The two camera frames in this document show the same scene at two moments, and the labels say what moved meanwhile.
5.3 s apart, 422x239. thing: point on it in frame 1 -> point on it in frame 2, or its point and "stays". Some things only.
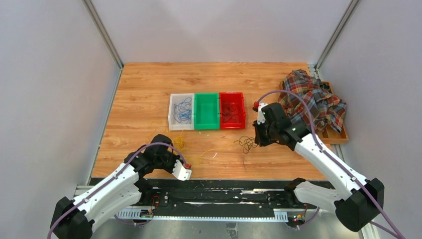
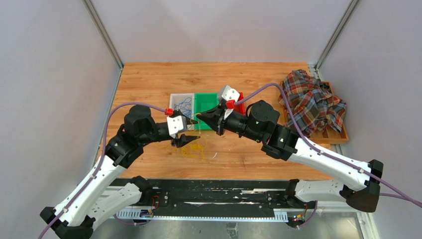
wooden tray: (329, 137) stays
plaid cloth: (326, 109) stays
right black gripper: (259, 139) -> (215, 119)
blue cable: (182, 111) stays
